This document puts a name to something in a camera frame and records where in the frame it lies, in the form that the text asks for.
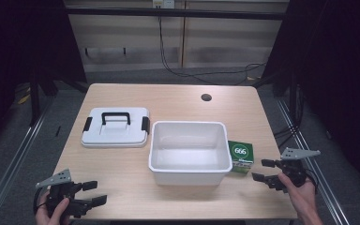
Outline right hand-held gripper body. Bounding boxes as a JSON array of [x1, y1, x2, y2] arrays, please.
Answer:
[[273, 147, 322, 192]]

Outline white plastic storage bin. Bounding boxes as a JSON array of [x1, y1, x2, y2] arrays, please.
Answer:
[[148, 120, 233, 187]]

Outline black floor cables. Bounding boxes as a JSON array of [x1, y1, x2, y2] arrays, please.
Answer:
[[272, 123, 304, 149]]

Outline green cardboard box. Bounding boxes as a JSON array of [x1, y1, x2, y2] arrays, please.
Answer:
[[227, 140, 255, 175]]

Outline black wall cable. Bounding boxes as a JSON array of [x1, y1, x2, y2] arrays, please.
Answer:
[[157, 16, 267, 86]]

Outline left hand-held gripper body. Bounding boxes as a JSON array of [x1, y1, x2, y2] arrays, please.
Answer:
[[35, 168, 86, 219]]

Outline black horizontal metal bar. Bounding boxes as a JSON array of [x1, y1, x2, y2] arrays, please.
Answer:
[[65, 7, 291, 22]]

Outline yellow floor tape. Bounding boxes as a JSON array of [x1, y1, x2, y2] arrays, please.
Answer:
[[17, 87, 32, 106]]

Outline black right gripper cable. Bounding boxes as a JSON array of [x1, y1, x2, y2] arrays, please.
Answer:
[[304, 168, 321, 195]]

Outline white wall power outlet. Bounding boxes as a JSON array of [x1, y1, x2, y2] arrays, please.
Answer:
[[151, 0, 176, 9]]

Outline dark curtain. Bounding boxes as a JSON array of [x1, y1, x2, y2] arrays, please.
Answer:
[[0, 0, 88, 158], [261, 0, 360, 196]]

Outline white lid with black handle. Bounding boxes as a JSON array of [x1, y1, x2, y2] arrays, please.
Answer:
[[81, 107, 151, 149]]

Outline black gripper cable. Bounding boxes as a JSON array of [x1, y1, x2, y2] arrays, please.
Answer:
[[304, 168, 321, 195], [32, 187, 49, 216]]

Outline person's left hand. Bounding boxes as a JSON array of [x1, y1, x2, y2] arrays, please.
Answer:
[[34, 190, 71, 225]]

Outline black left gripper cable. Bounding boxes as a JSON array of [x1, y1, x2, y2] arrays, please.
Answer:
[[32, 187, 49, 216]]

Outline metal floor rail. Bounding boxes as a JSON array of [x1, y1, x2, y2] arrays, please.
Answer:
[[276, 98, 352, 225], [0, 93, 55, 225]]

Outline person's right hand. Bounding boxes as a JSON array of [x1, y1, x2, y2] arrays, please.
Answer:
[[277, 172, 319, 219]]

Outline black metal stand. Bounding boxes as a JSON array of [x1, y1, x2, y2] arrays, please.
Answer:
[[28, 69, 59, 127]]

